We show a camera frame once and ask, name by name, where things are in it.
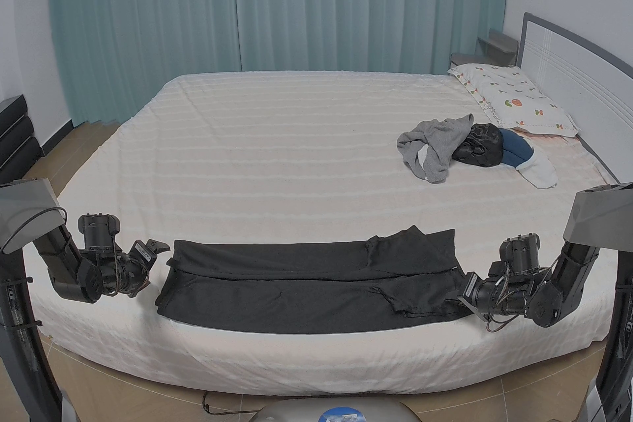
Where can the black shiny garment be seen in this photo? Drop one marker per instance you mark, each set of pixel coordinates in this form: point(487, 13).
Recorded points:
point(482, 145)

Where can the white garment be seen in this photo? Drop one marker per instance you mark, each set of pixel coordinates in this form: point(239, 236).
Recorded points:
point(541, 172)

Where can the bed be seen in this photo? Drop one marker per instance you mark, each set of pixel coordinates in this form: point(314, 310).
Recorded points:
point(272, 138)

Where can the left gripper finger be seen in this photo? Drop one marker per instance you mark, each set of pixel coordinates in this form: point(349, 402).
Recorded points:
point(162, 246)

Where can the white printed pillow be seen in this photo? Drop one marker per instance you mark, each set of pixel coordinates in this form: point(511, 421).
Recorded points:
point(514, 93)

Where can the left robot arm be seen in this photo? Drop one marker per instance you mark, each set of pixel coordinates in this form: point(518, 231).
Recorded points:
point(67, 266)

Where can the black trousers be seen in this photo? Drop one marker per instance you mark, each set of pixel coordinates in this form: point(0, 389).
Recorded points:
point(296, 296)

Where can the black chest of drawers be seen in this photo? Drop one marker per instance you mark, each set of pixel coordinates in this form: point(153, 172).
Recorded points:
point(15, 138)

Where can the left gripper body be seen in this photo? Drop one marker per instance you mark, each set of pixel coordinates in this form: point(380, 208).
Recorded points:
point(136, 271)

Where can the dark blue garment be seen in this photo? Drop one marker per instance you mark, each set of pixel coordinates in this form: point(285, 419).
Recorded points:
point(517, 148)

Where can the grey garment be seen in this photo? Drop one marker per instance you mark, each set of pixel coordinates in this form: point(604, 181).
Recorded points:
point(435, 138)

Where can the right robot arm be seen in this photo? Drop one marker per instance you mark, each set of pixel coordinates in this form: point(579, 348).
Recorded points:
point(568, 281)

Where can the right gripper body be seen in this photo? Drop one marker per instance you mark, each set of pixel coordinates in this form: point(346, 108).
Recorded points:
point(479, 294)

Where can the grey bedside table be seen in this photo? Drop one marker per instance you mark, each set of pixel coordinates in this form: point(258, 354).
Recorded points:
point(499, 45)

